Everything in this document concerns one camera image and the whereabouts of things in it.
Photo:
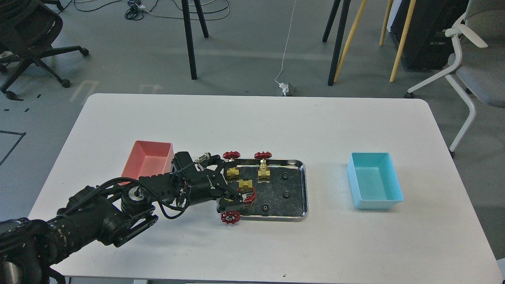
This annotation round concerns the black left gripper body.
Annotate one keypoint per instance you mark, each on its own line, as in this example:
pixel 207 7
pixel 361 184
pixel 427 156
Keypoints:
pixel 197 186

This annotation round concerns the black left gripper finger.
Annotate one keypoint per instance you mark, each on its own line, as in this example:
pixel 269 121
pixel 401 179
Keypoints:
pixel 230 202
pixel 222 165

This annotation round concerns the brass valve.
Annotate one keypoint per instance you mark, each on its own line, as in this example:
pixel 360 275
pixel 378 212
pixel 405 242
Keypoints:
pixel 247 191
pixel 230 217
pixel 232 172
pixel 264 172

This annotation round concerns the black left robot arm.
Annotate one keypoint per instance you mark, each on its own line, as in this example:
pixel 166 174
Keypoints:
pixel 117 211

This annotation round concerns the pink plastic box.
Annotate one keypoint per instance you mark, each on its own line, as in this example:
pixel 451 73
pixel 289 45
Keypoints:
pixel 148 158

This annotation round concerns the blue plastic box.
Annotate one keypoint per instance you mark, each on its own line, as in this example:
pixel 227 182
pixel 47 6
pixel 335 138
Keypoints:
pixel 373 181

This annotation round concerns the metal tray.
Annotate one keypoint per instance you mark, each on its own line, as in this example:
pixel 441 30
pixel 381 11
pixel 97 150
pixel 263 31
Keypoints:
pixel 293 208

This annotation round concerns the power plug adapter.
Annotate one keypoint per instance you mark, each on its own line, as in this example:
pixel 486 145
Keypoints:
pixel 288 90

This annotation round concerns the black tripod legs left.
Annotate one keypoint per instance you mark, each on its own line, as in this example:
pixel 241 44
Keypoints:
pixel 189 34

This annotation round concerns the black tripod legs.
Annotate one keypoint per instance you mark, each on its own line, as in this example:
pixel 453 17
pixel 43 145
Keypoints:
pixel 189 34
pixel 339 35

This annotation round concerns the black tripod legs right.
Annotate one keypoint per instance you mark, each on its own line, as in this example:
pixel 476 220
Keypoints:
pixel 339 35

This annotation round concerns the black cabinet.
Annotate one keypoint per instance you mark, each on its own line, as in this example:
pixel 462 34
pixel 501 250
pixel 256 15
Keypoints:
pixel 426 47

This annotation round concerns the black office chair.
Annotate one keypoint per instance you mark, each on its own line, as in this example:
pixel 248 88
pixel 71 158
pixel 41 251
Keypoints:
pixel 28 29

